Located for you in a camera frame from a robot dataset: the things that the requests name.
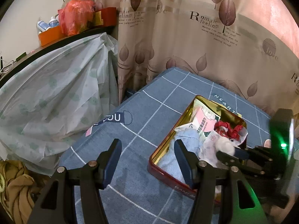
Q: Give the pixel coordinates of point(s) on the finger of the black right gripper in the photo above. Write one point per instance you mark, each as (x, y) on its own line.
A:
(251, 169)
(257, 153)

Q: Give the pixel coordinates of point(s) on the white cotton ball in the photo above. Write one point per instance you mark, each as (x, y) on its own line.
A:
(225, 145)

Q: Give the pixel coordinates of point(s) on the orange box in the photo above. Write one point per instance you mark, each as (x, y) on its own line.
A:
(50, 35)

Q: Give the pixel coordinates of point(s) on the olive crumpled cloth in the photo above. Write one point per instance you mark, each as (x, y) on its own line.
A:
(20, 189)

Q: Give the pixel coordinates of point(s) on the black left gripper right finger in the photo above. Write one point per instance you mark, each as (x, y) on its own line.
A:
(239, 203)

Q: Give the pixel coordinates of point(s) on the floral white tissue packet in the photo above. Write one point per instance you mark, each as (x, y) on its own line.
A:
(208, 150)

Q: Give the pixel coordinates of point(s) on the red white scrunchie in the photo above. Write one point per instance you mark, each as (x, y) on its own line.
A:
(237, 133)

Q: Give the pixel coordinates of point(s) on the red gold tin box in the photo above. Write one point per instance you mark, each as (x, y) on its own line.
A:
(163, 163)

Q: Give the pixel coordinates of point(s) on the green patterned plastic cover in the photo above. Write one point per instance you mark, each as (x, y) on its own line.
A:
(51, 103)

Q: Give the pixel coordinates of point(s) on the pink white wet wipes pack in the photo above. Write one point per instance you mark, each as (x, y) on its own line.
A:
(204, 121)

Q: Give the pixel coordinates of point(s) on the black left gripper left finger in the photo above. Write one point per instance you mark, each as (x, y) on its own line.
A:
(56, 203)

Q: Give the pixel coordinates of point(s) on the right hand holding gripper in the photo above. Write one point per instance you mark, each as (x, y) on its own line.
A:
(267, 143)

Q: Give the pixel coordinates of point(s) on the black camera box green light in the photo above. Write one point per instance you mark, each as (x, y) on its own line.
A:
(281, 128)

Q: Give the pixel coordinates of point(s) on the blue checked bedsheet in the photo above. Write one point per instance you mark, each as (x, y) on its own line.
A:
(134, 195)

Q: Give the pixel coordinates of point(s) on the red plastic bag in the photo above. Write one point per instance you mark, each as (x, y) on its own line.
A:
(76, 17)

